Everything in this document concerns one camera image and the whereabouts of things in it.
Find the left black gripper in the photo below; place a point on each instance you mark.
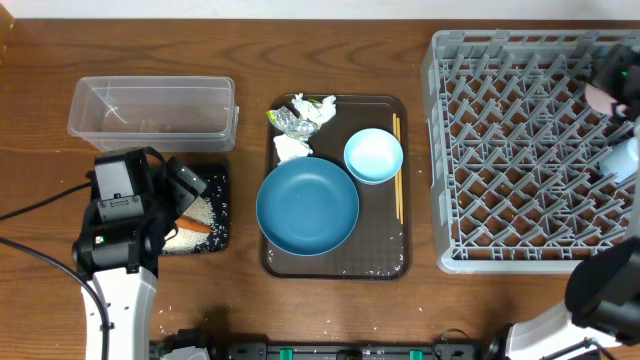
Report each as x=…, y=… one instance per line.
x=182, y=195

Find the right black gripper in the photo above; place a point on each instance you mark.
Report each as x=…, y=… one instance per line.
x=607, y=73

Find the pale pink cup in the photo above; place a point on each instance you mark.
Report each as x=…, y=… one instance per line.
x=605, y=103

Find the orange carrot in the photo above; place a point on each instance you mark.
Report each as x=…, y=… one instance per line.
x=190, y=224

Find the white rice pile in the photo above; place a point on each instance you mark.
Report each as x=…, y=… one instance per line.
x=184, y=242

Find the dark blue plate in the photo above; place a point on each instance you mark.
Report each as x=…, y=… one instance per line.
x=307, y=206

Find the light blue bowl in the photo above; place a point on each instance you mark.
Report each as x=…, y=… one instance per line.
x=373, y=156

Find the light blue cup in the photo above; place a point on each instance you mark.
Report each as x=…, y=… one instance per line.
x=622, y=161

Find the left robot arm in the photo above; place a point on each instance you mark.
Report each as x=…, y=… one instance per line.
x=118, y=299

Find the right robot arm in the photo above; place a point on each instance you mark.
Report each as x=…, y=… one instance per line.
x=601, y=304

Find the black waste tray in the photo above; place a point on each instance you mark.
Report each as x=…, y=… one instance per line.
x=217, y=180

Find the grey dishwasher rack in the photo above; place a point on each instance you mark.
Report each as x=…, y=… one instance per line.
x=515, y=149

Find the clear plastic bin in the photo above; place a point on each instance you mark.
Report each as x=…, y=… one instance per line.
x=168, y=113

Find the crumpled white tissue lower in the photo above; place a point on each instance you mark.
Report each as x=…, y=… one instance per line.
x=288, y=148

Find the crumpled white tissue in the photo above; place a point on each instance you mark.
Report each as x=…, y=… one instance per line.
x=318, y=112
x=288, y=148

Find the crumpled foil wrapper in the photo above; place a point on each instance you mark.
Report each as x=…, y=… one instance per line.
x=291, y=125

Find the crumpled white tissue top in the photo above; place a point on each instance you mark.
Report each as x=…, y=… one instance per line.
x=318, y=112

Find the dark brown serving tray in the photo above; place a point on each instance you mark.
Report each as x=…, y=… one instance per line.
x=379, y=248

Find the wooden chopstick left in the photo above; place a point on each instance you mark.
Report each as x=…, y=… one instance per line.
x=395, y=200

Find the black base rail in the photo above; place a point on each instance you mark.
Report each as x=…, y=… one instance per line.
x=196, y=344

